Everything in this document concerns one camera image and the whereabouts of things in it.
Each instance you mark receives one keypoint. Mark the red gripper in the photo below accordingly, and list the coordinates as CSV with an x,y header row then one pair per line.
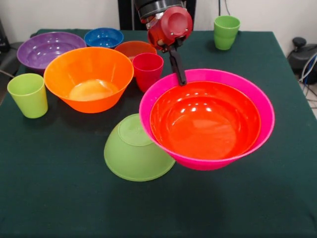
x,y
173,27

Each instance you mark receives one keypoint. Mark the wide orange-red bowl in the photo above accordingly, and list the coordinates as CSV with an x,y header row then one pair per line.
x,y
205,124

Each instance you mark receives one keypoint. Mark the large yellow-orange bowl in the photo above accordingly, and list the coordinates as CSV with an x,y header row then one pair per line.
x,y
86,74

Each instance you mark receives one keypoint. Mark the pink bowl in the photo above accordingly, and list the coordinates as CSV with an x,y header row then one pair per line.
x,y
266,114

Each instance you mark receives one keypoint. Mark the green bowl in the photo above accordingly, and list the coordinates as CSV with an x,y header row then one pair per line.
x,y
133,158

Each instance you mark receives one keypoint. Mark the magenta red cup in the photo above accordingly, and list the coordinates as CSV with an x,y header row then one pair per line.
x,y
147,72

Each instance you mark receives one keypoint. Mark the small orange-red bowl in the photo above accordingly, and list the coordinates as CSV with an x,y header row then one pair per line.
x,y
133,48

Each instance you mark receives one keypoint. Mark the green cup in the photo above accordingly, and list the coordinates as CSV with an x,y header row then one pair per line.
x,y
226,32

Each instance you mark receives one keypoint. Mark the blue bowl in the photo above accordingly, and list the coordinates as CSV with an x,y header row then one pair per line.
x,y
104,37

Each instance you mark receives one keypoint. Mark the dark green tablecloth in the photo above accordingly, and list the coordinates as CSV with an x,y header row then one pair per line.
x,y
235,198

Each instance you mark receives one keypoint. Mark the purple bowl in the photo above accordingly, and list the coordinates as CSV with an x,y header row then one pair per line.
x,y
37,52

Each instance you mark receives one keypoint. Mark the lime yellow cup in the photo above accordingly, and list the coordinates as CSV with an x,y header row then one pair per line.
x,y
28,99

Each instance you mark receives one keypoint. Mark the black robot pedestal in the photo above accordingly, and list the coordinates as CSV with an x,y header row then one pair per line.
x,y
128,15

